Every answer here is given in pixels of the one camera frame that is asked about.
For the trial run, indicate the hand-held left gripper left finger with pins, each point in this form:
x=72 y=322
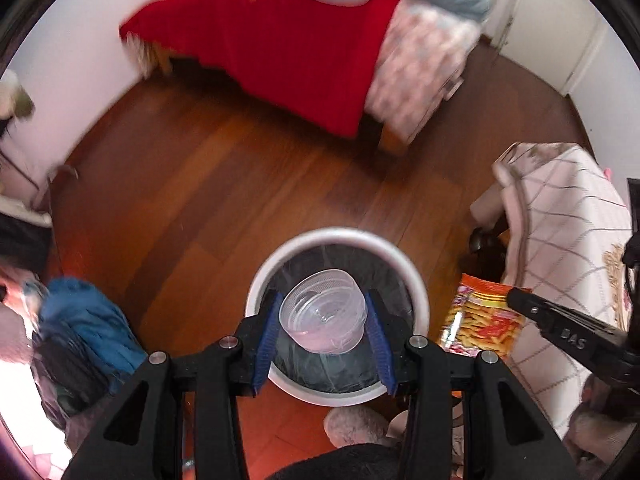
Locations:
x=266 y=342

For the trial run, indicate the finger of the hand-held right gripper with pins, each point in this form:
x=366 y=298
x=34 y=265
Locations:
x=565 y=327

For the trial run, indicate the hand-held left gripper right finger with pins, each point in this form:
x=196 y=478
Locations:
x=381 y=347

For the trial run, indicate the clear plastic cup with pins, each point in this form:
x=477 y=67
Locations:
x=322 y=310

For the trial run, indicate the orange snack packet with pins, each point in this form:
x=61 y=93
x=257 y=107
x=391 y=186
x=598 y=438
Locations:
x=475 y=325

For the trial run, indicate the white trash bin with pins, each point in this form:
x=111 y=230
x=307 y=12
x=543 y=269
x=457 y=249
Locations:
x=345 y=245

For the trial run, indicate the grey fuzzy slipper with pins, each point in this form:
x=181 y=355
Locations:
x=355 y=425

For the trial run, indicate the person's dark clothing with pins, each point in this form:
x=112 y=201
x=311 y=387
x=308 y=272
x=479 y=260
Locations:
x=330 y=462

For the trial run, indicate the blue cloth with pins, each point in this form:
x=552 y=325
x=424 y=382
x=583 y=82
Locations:
x=90 y=320

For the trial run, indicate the pile of dark clothes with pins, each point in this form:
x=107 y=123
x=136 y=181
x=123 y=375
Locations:
x=65 y=375

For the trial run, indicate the pink floral bed sheet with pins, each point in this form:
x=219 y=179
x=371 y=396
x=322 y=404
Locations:
x=420 y=65

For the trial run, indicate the red blanket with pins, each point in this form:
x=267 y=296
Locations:
x=280 y=45

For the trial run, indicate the white door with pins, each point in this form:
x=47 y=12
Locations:
x=550 y=25

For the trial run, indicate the white plush toy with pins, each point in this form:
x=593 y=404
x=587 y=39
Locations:
x=12 y=97

